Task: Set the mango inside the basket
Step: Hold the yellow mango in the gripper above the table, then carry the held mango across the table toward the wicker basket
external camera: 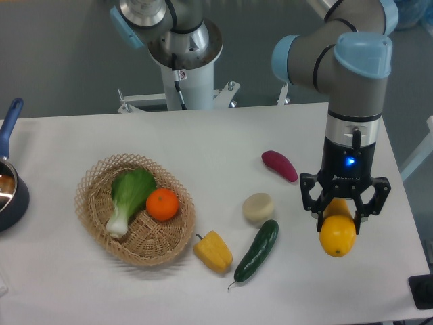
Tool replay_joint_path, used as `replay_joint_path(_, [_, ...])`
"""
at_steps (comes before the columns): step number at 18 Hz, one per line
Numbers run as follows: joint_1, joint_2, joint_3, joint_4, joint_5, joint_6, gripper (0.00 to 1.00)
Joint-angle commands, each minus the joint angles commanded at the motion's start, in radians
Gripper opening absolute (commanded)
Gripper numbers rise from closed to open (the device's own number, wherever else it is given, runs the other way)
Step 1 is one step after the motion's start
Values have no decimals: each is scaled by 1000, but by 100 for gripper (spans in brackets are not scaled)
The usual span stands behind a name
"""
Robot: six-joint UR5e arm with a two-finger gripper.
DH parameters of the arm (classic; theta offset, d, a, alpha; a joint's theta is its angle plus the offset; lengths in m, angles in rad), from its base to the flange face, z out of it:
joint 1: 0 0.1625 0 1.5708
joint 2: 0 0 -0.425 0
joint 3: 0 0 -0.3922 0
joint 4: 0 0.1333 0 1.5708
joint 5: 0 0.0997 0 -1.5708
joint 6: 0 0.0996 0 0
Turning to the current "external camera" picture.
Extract dark blue saucepan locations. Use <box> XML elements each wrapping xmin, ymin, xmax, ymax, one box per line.
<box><xmin>1</xmin><ymin>97</ymin><xmax>30</xmax><ymax>232</ymax></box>

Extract purple sweet potato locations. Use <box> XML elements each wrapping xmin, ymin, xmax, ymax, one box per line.
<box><xmin>261</xmin><ymin>150</ymin><xmax>298</xmax><ymax>183</ymax></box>

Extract orange fruit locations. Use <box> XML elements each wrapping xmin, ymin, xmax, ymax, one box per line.
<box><xmin>146</xmin><ymin>188</ymin><xmax>179</xmax><ymax>221</ymax></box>

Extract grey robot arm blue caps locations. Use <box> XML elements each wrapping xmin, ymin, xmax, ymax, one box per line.
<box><xmin>110</xmin><ymin>1</ymin><xmax>398</xmax><ymax>229</ymax></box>

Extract yellow mango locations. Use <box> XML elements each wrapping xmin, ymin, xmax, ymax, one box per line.
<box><xmin>319</xmin><ymin>198</ymin><xmax>357</xmax><ymax>257</ymax></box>

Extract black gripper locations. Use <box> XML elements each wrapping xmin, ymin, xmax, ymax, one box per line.
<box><xmin>300</xmin><ymin>138</ymin><xmax>391</xmax><ymax>235</ymax></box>

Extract woven wicker basket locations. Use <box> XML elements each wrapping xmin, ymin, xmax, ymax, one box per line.
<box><xmin>75</xmin><ymin>154</ymin><xmax>196</xmax><ymax>266</ymax></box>

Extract green cucumber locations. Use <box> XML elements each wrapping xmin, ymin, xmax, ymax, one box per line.
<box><xmin>227</xmin><ymin>219</ymin><xmax>279</xmax><ymax>289</ymax></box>

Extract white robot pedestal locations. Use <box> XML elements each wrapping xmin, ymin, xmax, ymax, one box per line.
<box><xmin>116</xmin><ymin>43</ymin><xmax>292</xmax><ymax>114</ymax></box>

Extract yellow bell pepper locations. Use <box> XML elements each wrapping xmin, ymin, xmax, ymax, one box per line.
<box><xmin>193</xmin><ymin>230</ymin><xmax>233</xmax><ymax>274</ymax></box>

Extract white frame at right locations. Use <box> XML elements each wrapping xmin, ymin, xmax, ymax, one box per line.
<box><xmin>400</xmin><ymin>116</ymin><xmax>432</xmax><ymax>182</ymax></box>

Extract black cable on pedestal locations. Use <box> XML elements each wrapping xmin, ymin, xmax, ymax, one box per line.
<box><xmin>170</xmin><ymin>53</ymin><xmax>188</xmax><ymax>111</ymax></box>

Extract beige round bun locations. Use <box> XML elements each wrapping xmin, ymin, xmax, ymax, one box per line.
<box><xmin>242</xmin><ymin>193</ymin><xmax>275</xmax><ymax>223</ymax></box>

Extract black device at table edge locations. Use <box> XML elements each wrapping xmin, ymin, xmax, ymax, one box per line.
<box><xmin>408</xmin><ymin>274</ymin><xmax>432</xmax><ymax>310</ymax></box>

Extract green bok choy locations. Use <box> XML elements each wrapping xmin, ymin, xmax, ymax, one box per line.
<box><xmin>106</xmin><ymin>169</ymin><xmax>156</xmax><ymax>238</ymax></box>

